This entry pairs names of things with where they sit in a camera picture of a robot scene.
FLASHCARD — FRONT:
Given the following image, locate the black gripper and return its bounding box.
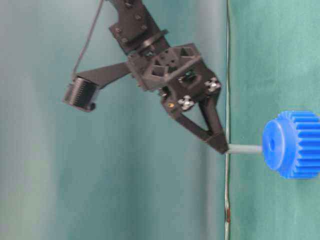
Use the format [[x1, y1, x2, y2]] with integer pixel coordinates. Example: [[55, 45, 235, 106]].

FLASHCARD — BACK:
[[127, 43, 229, 154]]

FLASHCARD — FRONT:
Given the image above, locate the grey metal shaft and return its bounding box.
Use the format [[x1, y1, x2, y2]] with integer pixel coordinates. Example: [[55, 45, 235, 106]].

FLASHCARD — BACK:
[[226, 144, 263, 154]]

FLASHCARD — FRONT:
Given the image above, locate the black robot arm wrist link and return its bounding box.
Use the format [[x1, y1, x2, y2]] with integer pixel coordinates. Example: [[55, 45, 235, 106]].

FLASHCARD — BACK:
[[109, 0, 170, 55]]

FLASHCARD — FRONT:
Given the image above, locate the blue plastic gear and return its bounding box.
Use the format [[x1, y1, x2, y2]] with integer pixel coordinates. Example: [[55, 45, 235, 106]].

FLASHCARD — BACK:
[[262, 110, 320, 179]]

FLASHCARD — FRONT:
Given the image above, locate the green felt table mat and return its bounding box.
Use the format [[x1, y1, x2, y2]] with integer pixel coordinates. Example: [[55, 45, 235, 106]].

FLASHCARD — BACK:
[[228, 0, 320, 240]]

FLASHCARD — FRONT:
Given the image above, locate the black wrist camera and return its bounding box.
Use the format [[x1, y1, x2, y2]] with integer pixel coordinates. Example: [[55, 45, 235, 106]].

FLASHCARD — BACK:
[[63, 62, 130, 113]]

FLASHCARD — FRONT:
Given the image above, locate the grey camera cable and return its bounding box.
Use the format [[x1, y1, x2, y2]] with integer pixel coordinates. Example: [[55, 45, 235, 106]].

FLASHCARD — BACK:
[[71, 0, 105, 81]]

